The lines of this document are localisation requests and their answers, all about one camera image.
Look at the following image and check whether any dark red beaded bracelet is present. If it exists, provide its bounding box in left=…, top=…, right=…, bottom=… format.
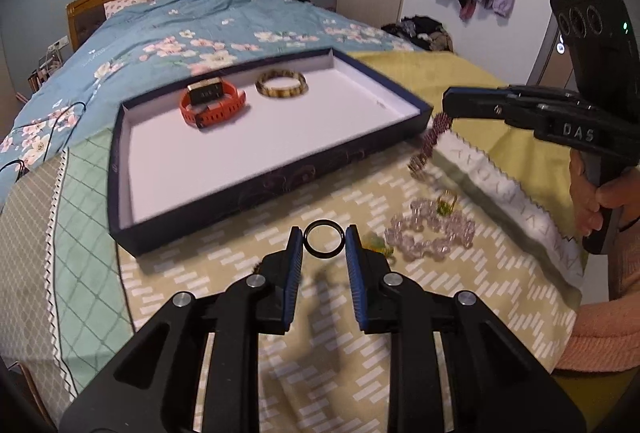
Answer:
left=406, top=111, right=454, bottom=178

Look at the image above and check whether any pile of dark clothes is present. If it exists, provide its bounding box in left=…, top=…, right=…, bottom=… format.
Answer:
left=382, top=16, right=454, bottom=52

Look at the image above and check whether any left floral pillow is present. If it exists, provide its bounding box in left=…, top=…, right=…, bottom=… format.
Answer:
left=103, top=0, right=152, bottom=19

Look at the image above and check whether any black tracker camera box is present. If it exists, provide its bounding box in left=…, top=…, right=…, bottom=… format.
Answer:
left=550, top=0, right=639, bottom=118

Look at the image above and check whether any pink sweater forearm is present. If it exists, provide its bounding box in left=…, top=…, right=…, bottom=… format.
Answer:
left=556, top=221, right=639, bottom=373

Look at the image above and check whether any patchwork bed cover cloth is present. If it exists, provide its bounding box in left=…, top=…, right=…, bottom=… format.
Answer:
left=0, top=49, right=640, bottom=433

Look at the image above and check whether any black ring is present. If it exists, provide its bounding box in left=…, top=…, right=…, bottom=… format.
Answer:
left=302, top=218, right=346, bottom=259

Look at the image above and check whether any tortoiseshell bangle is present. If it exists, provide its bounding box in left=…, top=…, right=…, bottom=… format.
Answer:
left=255, top=69, right=309, bottom=99

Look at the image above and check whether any navy shallow box tray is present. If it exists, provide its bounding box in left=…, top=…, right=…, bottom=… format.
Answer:
left=107, top=48, right=432, bottom=257

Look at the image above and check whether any orange smart watch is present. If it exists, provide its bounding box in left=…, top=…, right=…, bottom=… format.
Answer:
left=179, top=78, right=246, bottom=130

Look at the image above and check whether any gold ring green stone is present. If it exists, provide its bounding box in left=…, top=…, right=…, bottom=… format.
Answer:
left=436, top=189, right=458, bottom=217

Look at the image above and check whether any clear pink crystal bracelet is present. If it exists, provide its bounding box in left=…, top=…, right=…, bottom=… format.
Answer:
left=383, top=198, right=478, bottom=263

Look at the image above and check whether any person's right hand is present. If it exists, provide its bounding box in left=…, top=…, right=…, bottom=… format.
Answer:
left=570, top=150, right=640, bottom=237

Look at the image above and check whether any green jade pendant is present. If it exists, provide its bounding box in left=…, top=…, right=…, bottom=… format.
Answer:
left=362, top=233, right=395, bottom=265

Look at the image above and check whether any blue floral duvet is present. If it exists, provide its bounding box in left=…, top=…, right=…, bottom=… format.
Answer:
left=1, top=0, right=415, bottom=196

